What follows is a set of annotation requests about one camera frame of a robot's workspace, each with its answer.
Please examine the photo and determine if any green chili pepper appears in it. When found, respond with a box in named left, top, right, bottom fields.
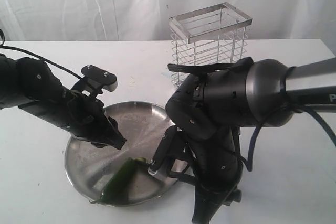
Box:
left=89, top=158, right=138, bottom=204

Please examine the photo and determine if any metal wire utensil rack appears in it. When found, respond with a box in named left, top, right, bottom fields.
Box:
left=167, top=3, right=253, bottom=88

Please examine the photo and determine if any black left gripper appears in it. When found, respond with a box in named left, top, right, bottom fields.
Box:
left=54, top=95, right=126, bottom=150

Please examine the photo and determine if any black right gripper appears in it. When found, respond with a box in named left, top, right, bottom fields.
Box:
left=188, top=134, right=243, bottom=223

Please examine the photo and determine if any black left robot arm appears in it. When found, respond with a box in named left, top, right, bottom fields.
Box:
left=1, top=55, right=126, bottom=150

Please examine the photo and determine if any round stainless steel plate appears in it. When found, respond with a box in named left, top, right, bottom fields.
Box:
left=65, top=101, right=177, bottom=206

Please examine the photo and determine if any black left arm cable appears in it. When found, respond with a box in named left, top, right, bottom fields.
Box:
left=0, top=28, right=85, bottom=80

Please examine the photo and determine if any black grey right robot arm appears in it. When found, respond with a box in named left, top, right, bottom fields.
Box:
left=163, top=57, right=335, bottom=223

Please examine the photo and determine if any green wedge-shaped fruit slice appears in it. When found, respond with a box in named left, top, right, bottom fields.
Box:
left=135, top=157, right=147, bottom=165

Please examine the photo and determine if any blue-grey right arm cable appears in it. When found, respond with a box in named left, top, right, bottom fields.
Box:
left=236, top=104, right=336, bottom=174

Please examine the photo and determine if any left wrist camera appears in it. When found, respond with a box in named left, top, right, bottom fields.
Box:
left=80, top=65, right=118, bottom=94

